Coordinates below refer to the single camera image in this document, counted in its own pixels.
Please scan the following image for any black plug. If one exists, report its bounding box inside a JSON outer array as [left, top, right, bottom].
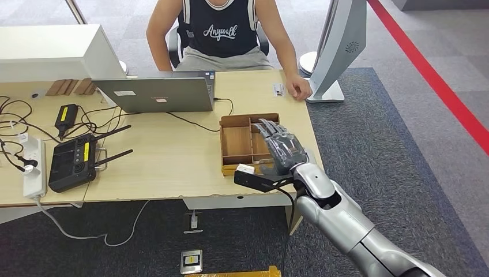
[[13, 152, 39, 169]]

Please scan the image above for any yellow cardboard piece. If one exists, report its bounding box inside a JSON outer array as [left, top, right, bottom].
[[184, 265, 283, 277]]

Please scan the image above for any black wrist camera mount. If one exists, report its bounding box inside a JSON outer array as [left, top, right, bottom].
[[234, 170, 299, 193]]

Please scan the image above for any black remote controller with antennas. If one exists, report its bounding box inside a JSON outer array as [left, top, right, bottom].
[[47, 124, 134, 193]]

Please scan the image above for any white floor plug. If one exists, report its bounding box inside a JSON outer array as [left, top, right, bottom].
[[183, 209, 204, 235]]

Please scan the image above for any grey five-finger robot hand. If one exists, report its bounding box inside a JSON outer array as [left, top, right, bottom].
[[250, 118, 310, 177]]

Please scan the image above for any grey furniture edge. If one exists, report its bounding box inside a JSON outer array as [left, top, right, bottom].
[[392, 0, 489, 12]]

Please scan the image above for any light wood desk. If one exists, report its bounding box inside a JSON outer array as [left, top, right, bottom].
[[83, 69, 325, 236], [0, 78, 115, 224]]

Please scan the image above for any white power cable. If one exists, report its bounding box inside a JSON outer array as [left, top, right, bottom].
[[34, 197, 152, 248]]

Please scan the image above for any wooden organizer box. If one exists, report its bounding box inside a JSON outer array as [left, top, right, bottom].
[[219, 113, 281, 177]]

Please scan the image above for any silver standing monitor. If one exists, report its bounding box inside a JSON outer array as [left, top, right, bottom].
[[306, 0, 368, 103]]

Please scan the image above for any black adapter cable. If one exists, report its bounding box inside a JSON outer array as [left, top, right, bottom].
[[57, 105, 133, 140]]

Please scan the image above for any black tangled cable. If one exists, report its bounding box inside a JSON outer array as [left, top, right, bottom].
[[0, 95, 62, 146]]

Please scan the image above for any red floor tape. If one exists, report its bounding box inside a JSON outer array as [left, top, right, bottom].
[[367, 0, 489, 157]]

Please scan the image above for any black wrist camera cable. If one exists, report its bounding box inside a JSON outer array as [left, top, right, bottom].
[[279, 187, 298, 277]]

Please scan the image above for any black power adapter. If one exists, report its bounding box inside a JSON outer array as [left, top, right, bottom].
[[54, 103, 79, 140]]

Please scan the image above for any black office chair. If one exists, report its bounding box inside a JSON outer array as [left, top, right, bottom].
[[167, 11, 270, 69]]

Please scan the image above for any grey laptop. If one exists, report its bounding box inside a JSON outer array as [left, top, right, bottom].
[[92, 70, 217, 114]]

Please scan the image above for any white cabinet box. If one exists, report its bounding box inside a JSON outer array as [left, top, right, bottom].
[[0, 24, 127, 83]]

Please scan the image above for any person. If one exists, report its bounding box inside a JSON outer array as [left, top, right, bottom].
[[145, 0, 313, 102]]

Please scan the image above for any person's left hand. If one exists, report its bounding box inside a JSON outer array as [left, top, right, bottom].
[[285, 73, 313, 102]]

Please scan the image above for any silver floor socket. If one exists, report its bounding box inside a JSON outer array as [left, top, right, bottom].
[[180, 249, 204, 275]]

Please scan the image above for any metal pole with round base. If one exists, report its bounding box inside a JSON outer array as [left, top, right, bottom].
[[298, 50, 318, 76], [65, 0, 129, 74]]

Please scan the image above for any white power strip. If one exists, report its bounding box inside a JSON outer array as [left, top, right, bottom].
[[22, 137, 47, 200]]

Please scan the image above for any wooden block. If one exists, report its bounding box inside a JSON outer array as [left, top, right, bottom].
[[46, 78, 79, 96], [73, 77, 96, 96]]

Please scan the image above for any black laptop cable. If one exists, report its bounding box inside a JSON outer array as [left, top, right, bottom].
[[167, 97, 235, 133]]

